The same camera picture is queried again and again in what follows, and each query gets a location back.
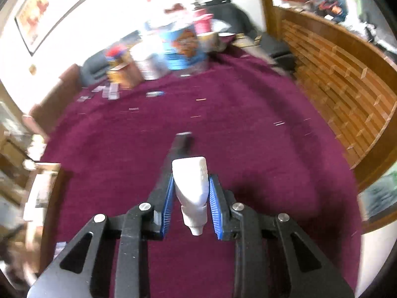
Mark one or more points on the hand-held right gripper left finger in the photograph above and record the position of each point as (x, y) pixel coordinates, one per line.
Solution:
(167, 205)

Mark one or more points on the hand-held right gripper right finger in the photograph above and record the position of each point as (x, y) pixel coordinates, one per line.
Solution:
(215, 208)

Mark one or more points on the small white tube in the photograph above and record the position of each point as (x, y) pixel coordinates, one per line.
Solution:
(190, 186)

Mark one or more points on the cardboard box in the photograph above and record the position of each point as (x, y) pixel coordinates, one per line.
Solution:
(40, 192)

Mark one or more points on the small blue white cartridge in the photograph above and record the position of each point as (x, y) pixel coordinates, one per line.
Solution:
(155, 93)

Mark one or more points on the white marker pen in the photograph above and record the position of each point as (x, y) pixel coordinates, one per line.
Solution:
(111, 93)

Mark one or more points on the brown labelled jar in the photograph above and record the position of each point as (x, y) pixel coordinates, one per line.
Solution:
(124, 74)

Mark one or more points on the white plastic jar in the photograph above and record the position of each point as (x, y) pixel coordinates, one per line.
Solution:
(150, 65)

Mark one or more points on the brown upholstered chair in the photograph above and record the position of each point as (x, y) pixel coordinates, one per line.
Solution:
(52, 105)

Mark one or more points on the black leather sofa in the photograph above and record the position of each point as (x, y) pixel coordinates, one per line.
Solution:
(93, 68)

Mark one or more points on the clear jar blue label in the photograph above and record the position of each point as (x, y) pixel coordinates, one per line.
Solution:
(183, 49)

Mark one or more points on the colourful tape roll stack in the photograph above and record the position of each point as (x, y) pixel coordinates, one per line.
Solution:
(116, 53)

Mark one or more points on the bamboo print panel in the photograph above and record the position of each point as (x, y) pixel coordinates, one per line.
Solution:
(378, 198)

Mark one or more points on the wooden display counter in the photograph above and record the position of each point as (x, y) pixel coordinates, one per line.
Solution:
(325, 68)

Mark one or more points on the pink cups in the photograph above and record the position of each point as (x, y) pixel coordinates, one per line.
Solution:
(203, 21)

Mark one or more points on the red black toy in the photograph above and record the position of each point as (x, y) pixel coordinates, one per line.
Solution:
(330, 6)

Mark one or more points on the small wall plate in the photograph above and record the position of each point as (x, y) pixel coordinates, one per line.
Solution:
(32, 69)

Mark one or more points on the framed wall picture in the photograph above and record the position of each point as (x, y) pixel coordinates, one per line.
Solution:
(34, 15)

